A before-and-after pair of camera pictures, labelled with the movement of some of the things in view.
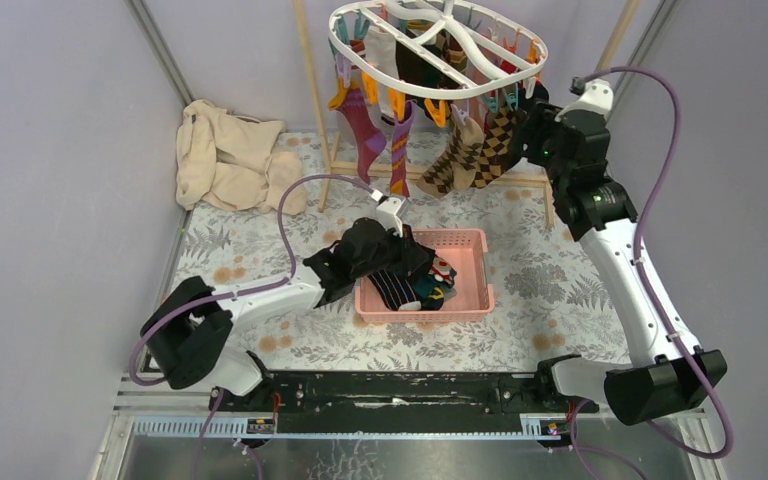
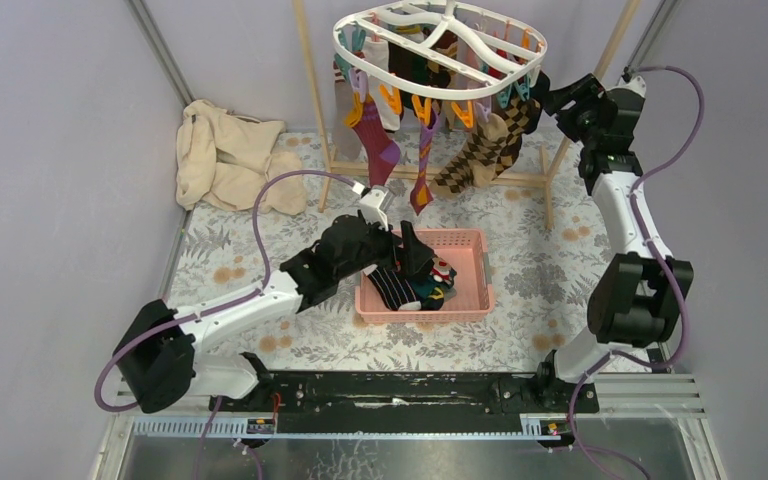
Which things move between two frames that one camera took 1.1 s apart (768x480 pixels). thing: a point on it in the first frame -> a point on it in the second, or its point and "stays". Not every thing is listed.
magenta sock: (372, 142) -> (381, 151)
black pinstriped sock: (397, 292) stays
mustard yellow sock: (337, 100) -> (356, 113)
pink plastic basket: (466, 251) stays
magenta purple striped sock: (403, 119) -> (422, 196)
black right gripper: (539, 119) -> (584, 92)
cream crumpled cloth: (226, 160) stays
